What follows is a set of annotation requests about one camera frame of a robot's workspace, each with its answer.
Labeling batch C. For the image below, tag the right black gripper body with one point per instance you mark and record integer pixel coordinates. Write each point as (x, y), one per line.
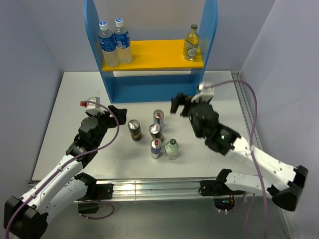
(191, 115)

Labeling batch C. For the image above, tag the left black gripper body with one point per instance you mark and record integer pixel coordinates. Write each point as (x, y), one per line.
(105, 122)

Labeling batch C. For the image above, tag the green-capped glass bottle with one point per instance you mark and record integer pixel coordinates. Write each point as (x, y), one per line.
(171, 149)
(191, 43)

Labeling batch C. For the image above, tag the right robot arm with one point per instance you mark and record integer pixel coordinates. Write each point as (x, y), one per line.
(283, 183)

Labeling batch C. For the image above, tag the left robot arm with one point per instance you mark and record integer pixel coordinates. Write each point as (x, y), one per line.
(28, 216)

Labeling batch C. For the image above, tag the blue and yellow shelf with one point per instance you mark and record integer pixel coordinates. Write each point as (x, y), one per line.
(158, 70)

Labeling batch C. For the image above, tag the left black yellow can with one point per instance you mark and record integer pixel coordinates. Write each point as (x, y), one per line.
(135, 130)

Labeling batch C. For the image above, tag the black yellow can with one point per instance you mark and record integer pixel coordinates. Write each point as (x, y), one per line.
(156, 131)
(135, 130)

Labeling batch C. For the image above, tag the far red bull can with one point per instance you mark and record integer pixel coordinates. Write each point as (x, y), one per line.
(158, 117)

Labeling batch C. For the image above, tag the red bull can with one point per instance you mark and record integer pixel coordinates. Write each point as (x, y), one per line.
(156, 145)
(158, 117)

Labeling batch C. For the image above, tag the centre black yellow can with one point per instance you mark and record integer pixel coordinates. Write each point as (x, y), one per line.
(156, 131)

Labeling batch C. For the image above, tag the near red bull can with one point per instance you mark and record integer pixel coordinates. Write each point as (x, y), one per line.
(156, 145)

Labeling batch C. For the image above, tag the right plastic water bottle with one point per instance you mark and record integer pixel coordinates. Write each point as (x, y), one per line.
(122, 38)

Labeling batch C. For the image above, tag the plastic water bottle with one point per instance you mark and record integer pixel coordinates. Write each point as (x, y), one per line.
(108, 45)
(122, 38)

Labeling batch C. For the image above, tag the left plastic water bottle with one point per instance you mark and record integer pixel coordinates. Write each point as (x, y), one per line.
(108, 45)

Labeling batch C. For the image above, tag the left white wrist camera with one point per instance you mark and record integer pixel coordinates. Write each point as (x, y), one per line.
(92, 106)

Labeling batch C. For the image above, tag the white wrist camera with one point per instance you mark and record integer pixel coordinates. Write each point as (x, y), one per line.
(205, 93)
(92, 106)

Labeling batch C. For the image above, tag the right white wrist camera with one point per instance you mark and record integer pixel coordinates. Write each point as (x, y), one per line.
(205, 93)

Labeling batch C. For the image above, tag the aluminium side rail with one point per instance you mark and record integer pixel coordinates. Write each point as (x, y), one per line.
(244, 94)

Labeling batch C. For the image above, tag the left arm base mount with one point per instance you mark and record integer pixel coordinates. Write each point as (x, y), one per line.
(98, 193)

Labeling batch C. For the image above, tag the aluminium front rail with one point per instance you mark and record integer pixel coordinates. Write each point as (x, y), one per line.
(132, 190)

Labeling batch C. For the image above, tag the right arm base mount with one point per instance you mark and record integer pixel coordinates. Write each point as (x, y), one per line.
(224, 199)

